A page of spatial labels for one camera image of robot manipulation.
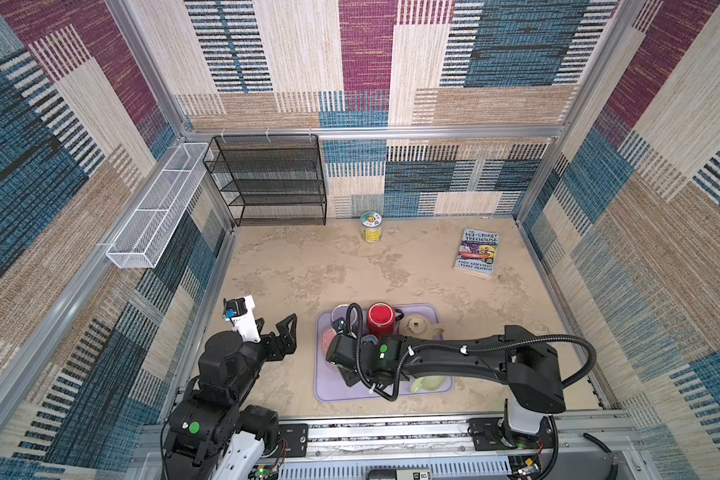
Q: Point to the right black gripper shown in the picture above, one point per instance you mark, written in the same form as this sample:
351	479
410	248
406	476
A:
349	378

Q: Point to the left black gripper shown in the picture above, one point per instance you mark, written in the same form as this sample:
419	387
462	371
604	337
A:
286	339

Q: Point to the pink patterned mug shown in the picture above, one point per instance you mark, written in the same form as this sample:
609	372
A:
325	340

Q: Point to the lavender mug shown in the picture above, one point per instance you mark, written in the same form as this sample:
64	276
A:
339	319

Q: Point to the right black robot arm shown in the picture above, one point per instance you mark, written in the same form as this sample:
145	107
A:
526	363

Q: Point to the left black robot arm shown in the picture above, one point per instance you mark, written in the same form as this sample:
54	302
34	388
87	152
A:
211	434

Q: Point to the red mug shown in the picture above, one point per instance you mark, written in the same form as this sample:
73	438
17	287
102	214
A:
382	319

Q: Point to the light green mug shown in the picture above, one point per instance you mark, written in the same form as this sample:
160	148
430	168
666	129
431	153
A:
427	384

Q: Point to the lavender plastic tray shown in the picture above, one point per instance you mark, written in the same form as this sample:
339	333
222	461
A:
329	386

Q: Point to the colourful paperback book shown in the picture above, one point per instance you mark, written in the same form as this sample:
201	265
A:
476	252

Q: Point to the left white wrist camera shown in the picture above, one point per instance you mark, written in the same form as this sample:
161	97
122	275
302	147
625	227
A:
239	312

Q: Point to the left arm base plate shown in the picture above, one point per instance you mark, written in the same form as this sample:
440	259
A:
291	442

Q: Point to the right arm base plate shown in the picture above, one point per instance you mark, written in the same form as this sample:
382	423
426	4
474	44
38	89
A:
490	434

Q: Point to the black wire shelf rack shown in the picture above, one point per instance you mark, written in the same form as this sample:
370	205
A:
270	179

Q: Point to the white wire mesh basket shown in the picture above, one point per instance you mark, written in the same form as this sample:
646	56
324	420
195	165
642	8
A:
143	239

